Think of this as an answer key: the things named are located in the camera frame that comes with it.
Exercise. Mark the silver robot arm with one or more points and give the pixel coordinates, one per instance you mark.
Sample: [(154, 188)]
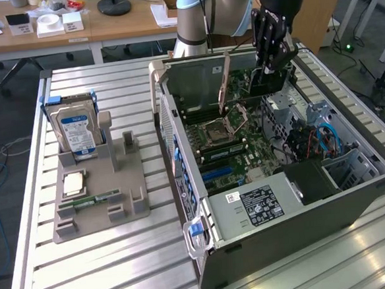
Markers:
[(223, 13)]

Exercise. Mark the wooden cabinet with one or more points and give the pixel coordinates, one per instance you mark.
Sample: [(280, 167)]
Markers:
[(322, 9)]

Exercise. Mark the perforated metal disk bay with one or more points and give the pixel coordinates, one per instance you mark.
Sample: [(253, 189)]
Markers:
[(282, 111)]

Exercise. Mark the device with green light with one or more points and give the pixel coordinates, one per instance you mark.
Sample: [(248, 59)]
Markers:
[(349, 47)]

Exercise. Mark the metal socket cover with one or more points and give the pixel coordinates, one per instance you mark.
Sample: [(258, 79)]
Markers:
[(240, 113)]

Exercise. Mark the CPU socket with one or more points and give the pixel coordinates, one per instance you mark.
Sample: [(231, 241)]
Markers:
[(218, 131)]

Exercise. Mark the green motherboard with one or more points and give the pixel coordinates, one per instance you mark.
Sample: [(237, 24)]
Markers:
[(258, 146)]

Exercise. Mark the stack of white papers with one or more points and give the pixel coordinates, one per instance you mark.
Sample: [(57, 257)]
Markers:
[(162, 17)]

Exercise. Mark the silver chipset heatsink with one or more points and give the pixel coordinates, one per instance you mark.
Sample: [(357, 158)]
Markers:
[(254, 174)]

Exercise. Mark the black expansion slot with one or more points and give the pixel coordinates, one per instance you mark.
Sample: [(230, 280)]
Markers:
[(214, 165)]

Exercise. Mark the blue expansion slot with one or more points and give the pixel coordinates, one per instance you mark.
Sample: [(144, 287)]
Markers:
[(217, 173)]

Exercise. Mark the metal drive cage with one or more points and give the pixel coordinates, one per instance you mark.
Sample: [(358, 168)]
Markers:
[(356, 166)]

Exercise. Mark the black lamp base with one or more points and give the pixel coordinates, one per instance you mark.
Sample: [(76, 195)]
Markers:
[(114, 6)]

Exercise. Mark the grey power supply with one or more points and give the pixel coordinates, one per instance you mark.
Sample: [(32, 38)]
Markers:
[(231, 221)]

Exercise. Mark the grey parts rack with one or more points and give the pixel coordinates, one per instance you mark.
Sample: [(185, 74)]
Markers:
[(128, 175)]

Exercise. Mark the white cube box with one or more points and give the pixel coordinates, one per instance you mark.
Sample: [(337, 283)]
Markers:
[(72, 22)]

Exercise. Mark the red packet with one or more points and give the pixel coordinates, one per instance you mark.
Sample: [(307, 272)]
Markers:
[(74, 5)]

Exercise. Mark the open grey PC case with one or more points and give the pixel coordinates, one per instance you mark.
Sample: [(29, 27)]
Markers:
[(285, 244)]

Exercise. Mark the blue case latch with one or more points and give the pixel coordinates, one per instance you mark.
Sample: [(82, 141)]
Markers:
[(194, 232)]

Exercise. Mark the silver hard disk blue label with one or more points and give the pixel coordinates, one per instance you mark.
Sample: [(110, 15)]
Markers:
[(74, 129)]

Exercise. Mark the flat white box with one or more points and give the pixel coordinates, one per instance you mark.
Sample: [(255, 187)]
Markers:
[(52, 32)]

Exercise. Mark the white tape roll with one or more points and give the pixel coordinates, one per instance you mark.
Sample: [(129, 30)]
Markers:
[(47, 20)]

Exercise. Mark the blue disk carrier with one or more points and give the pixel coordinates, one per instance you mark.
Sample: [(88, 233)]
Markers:
[(52, 100)]

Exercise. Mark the silver CPU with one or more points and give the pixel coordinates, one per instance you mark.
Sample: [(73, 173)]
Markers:
[(73, 184)]

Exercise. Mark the white box black top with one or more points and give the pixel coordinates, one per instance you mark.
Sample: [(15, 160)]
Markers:
[(19, 24)]

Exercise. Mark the grey cup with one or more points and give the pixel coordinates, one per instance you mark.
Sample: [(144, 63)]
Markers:
[(18, 2)]

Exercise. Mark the black chair base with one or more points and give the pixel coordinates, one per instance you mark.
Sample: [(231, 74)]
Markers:
[(15, 69)]

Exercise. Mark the silver metal bracket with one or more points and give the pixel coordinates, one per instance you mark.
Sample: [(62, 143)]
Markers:
[(322, 112)]

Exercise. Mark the white table frame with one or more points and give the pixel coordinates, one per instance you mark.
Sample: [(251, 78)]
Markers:
[(364, 3)]

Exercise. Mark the wooden desk white frame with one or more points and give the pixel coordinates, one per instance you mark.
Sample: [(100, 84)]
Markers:
[(23, 42), (131, 26)]

